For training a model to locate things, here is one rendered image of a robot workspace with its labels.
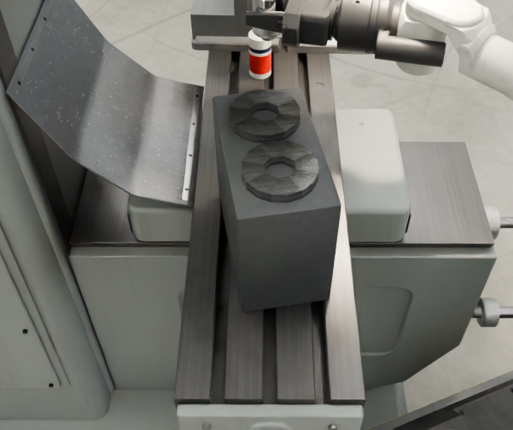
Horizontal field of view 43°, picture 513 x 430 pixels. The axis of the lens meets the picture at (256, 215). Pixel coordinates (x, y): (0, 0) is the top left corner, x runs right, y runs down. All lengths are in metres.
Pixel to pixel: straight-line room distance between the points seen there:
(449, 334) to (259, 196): 0.82
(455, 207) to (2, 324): 0.89
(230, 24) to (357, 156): 0.34
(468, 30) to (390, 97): 1.81
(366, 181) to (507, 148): 1.49
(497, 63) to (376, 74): 1.93
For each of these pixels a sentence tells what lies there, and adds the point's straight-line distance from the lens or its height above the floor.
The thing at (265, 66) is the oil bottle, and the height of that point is 0.98.
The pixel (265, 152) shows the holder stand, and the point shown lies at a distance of 0.78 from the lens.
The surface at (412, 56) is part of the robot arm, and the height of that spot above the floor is 1.14.
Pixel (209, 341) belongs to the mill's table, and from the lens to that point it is 0.85.
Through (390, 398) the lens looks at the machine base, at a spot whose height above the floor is 0.20.
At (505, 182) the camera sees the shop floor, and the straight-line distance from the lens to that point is 2.50.
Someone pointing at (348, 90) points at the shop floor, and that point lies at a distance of 2.76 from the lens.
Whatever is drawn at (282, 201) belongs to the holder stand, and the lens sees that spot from 0.74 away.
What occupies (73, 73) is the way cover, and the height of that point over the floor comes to 1.02.
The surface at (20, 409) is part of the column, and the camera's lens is 1.69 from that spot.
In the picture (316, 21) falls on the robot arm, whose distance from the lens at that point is 0.99.
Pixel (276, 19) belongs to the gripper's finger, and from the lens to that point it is 1.01.
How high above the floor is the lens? 1.68
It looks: 49 degrees down
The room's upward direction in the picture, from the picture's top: 1 degrees counter-clockwise
